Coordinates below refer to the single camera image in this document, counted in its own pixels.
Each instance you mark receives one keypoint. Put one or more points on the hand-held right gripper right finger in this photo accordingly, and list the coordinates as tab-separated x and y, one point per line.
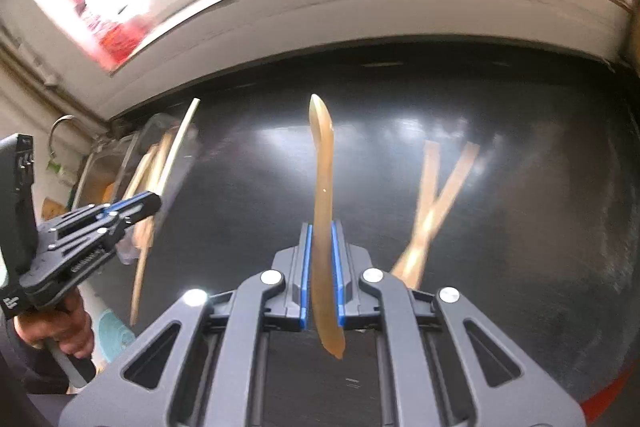
338	277

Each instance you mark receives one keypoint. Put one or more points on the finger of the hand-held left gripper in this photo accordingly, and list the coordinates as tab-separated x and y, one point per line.
107	239
130	204

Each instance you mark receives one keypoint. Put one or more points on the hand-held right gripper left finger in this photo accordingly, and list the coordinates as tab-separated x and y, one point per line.
306	277

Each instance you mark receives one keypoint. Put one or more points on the light wooden chopstick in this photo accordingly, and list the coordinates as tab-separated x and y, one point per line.
160	157
140	177
457	177
429	187

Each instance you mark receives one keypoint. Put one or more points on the clear plastic container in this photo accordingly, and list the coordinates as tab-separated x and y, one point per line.
107	167

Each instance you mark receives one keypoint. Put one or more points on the clear jar with wooden utensils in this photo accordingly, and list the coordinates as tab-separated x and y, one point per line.
180	137

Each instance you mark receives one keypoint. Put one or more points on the person's left hand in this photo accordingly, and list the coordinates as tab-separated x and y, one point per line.
70	327

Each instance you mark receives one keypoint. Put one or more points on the small green tag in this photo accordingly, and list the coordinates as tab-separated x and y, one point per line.
57	169

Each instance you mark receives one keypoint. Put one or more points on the sink faucet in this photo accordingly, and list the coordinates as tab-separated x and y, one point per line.
54	132

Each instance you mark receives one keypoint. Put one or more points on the teal round object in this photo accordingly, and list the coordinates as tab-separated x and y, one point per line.
115	337

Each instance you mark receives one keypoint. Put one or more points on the person's dark clothing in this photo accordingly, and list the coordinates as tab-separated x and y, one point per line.
30	377

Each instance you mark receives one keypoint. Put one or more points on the blurry red packaging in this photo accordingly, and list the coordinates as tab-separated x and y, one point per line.
120	37

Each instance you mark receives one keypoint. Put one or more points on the red plastic object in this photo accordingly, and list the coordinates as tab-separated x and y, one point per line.
607	394

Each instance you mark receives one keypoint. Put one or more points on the white wall pipes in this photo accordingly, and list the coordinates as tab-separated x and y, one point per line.
30	72

